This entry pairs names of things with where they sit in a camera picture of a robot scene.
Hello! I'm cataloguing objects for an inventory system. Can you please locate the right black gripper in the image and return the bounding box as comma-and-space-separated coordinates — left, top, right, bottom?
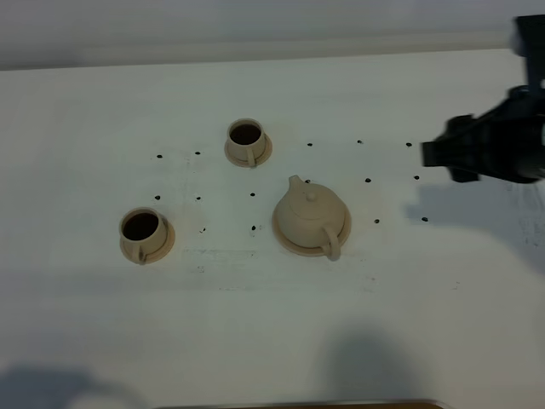
421, 85, 544, 184

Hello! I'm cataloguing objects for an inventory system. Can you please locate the beige teapot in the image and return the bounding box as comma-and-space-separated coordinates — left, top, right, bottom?
274, 175, 347, 254

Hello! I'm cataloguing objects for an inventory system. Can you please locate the beige teapot saucer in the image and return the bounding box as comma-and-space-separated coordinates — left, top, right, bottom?
271, 207, 352, 261

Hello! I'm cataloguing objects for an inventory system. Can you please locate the far beige cup saucer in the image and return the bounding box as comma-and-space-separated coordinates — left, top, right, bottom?
224, 132, 273, 168

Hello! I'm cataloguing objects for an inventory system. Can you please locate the beige cup saucer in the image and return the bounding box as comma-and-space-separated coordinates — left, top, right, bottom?
119, 217, 175, 265
224, 132, 273, 168

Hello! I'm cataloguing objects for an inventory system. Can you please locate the far beige teacup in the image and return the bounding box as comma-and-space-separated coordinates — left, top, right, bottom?
227, 118, 265, 145

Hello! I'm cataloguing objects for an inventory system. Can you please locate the beige teacup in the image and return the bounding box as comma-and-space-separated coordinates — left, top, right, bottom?
119, 207, 168, 265
227, 118, 265, 145

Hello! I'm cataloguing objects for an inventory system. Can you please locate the near beige cup saucer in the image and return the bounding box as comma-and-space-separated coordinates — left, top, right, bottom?
119, 217, 175, 265

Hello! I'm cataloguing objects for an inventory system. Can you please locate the near beige teacup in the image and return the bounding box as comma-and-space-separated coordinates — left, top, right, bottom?
119, 207, 168, 265

